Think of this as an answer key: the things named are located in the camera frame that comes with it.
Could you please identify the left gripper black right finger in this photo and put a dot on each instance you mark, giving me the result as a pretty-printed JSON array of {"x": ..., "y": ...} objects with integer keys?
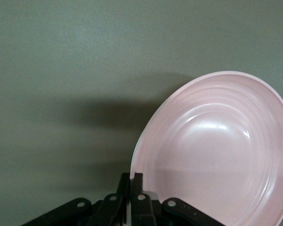
[{"x": 141, "y": 207}]

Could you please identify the table cover cloth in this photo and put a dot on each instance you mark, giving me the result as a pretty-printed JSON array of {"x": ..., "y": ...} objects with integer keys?
[{"x": 61, "y": 47}]

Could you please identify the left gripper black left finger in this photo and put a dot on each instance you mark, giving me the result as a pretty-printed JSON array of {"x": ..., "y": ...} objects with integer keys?
[{"x": 112, "y": 207}]

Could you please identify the pink plate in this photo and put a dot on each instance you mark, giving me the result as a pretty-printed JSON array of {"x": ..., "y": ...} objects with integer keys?
[{"x": 214, "y": 153}]

